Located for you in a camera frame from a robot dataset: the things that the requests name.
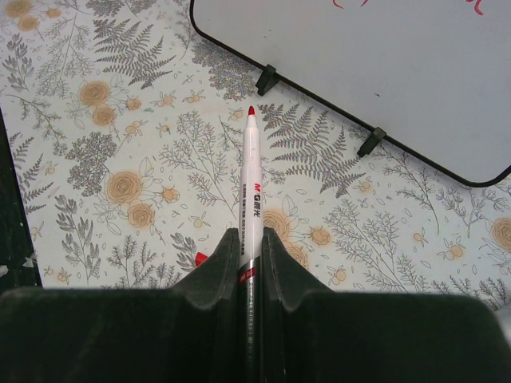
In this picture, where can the black front mounting rail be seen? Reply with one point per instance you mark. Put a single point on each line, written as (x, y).
(18, 262)

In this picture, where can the red marker cap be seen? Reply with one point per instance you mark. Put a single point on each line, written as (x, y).
(200, 258)

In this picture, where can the white board with black frame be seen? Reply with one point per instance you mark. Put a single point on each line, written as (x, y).
(433, 75)

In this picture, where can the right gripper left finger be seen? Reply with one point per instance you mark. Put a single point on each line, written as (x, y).
(185, 333)

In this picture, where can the white marker pen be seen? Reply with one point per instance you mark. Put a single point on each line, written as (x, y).
(251, 207)

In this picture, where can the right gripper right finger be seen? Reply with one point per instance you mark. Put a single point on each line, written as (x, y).
(314, 334)

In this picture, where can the floral patterned table mat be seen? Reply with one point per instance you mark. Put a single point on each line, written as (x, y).
(125, 129)

